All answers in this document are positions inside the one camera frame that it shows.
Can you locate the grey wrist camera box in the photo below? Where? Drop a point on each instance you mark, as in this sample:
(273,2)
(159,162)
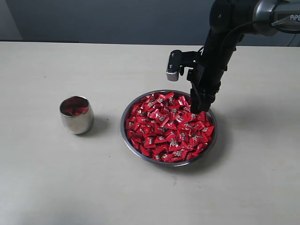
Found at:
(177,63)

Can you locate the pile of red wrapped candies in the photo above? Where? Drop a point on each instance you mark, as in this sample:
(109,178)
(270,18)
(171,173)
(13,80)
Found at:
(170,131)

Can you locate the stainless steel cup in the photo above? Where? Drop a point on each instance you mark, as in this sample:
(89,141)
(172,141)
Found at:
(79,124)

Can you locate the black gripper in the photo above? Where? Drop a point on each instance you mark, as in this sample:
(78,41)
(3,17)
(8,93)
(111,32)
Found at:
(210,67)

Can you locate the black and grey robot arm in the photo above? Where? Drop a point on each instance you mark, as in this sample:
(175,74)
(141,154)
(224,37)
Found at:
(230,21)

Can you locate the stainless steel bowl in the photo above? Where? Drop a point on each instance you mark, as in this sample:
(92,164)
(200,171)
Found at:
(212,131)

